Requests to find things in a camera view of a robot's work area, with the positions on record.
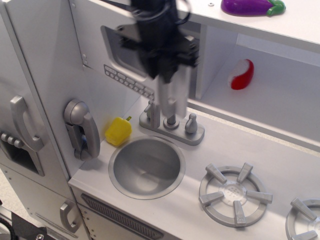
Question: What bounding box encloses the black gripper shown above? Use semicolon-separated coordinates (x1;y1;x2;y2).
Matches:
116;17;199;84

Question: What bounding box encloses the white toy microwave door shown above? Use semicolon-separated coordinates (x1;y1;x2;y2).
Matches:
70;0;161;104

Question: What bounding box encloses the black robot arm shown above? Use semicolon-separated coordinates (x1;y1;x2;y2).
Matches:
115;0;199;84

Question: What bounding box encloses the grey toy faucet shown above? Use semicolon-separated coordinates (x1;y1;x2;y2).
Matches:
139;101;205;146

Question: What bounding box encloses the yellow toy bell pepper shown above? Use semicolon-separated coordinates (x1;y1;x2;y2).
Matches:
104;116;132;146

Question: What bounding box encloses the red white toy radish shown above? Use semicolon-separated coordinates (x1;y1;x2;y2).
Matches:
227;59;255;90

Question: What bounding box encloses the grey toy telephone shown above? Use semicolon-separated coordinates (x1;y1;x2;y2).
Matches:
63;99;100;161

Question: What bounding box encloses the purple toy eggplant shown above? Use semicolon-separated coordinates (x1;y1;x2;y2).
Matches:
220;0;286;17

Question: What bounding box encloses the round metal sink bowl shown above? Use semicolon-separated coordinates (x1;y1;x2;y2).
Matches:
108;136;186;200

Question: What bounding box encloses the grey stove burner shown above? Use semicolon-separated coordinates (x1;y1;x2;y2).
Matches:
198;163;273;228
285;198;320;240

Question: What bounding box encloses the grey oven vent panel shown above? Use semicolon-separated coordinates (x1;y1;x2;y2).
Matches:
81;194;164;240

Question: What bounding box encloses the grey ice dispenser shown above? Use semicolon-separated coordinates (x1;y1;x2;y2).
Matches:
0;130;45;177

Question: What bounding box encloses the grey fridge door handle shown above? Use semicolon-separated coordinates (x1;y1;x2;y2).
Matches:
10;95;44;152

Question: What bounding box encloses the grey lower fridge handle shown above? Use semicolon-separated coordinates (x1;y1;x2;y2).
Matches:
59;201;80;234

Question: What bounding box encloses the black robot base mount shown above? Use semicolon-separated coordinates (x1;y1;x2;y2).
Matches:
0;201;53;240

